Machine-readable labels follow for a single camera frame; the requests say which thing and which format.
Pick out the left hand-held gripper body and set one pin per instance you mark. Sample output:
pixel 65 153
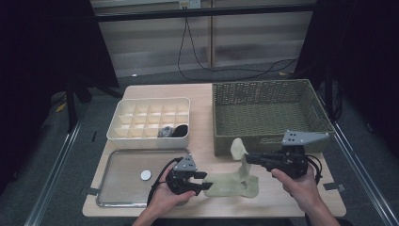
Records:
pixel 182 180

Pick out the black curtain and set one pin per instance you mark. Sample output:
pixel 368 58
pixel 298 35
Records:
pixel 47 47
pixel 360 47

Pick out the black horizontal bar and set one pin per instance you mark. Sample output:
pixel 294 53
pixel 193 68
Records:
pixel 219 12

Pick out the person's left hand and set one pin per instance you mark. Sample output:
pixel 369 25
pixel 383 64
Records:
pixel 166 199

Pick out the yellow floor scrap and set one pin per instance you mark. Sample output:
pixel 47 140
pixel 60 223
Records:
pixel 61 107
pixel 284 73

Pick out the grey tape piece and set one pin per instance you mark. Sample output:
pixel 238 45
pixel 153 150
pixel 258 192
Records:
pixel 93 191
pixel 335 187

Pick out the clear box lid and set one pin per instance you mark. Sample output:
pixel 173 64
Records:
pixel 125 175

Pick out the green woven basket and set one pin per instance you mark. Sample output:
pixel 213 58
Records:
pixel 266 119

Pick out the white divided storage box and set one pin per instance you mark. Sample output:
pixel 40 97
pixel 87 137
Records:
pixel 150 142

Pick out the person's right hand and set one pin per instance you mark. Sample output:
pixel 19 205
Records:
pixel 301 188

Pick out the beige sock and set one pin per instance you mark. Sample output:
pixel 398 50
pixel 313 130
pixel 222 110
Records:
pixel 229 186
pixel 240 150

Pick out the metal floor rail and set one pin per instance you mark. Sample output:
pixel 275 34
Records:
pixel 360 175
pixel 53 179

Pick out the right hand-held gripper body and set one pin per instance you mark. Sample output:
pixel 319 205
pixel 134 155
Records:
pixel 293 160

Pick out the white wall socket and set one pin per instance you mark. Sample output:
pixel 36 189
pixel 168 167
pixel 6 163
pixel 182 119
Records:
pixel 194 3

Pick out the grey sock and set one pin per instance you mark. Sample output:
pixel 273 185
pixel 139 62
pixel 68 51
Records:
pixel 162 133
pixel 167 129

